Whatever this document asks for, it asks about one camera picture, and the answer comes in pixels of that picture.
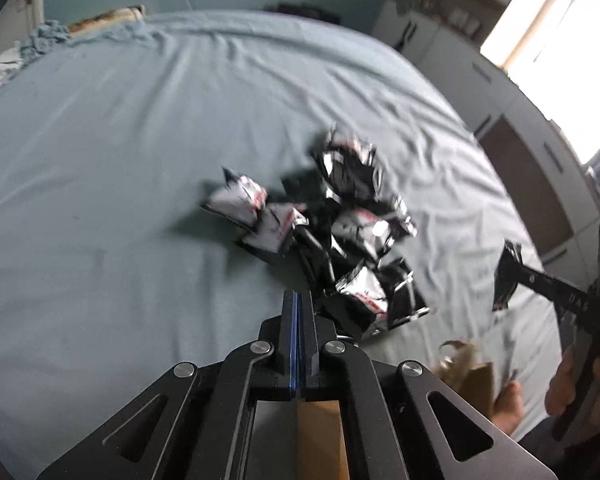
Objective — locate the white door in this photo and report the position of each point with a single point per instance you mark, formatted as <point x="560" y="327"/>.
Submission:
<point x="27" y="10"/>

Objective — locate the person's dark-clothed leg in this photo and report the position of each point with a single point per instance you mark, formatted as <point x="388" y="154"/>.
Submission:
<point x="555" y="455"/>

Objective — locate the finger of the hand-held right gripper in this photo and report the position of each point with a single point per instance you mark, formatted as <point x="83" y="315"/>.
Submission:
<point x="550" y="285"/>

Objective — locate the pile of black-white packets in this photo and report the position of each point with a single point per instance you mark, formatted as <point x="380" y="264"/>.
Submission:
<point x="355" y="230"/>

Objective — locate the person's right hand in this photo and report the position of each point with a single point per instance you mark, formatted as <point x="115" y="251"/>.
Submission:
<point x="560" y="390"/>

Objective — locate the black rectangular object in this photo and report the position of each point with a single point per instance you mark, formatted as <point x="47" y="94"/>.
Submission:
<point x="302" y="11"/>

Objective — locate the crumpled brown paper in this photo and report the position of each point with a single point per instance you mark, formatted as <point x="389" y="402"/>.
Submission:
<point x="455" y="360"/>

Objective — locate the black snack packet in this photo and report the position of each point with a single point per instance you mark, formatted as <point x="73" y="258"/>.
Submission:
<point x="506" y="280"/>

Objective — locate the bright window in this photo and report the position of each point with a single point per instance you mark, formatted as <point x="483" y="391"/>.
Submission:
<point x="570" y="50"/>

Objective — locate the brown cardboard box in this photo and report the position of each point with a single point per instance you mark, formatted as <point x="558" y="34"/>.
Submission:
<point x="480" y="385"/>

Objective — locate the person's bare foot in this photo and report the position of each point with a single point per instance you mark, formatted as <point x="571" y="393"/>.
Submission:
<point x="510" y="405"/>

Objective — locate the flat cardboard box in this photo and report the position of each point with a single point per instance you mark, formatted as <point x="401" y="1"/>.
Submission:
<point x="105" y="17"/>

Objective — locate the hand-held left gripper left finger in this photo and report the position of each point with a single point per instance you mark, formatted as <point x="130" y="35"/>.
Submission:
<point x="290" y="332"/>

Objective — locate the white cabinet unit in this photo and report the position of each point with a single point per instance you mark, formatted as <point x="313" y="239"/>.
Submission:
<point x="480" y="80"/>

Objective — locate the wooden shelf niche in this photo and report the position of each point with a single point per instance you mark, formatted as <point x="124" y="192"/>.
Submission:
<point x="455" y="0"/>

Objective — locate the crumpled teal blanket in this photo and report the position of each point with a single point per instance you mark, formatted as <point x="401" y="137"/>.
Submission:
<point x="45" y="42"/>

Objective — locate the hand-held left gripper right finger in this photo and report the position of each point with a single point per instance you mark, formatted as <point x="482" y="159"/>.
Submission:
<point x="304" y="332"/>

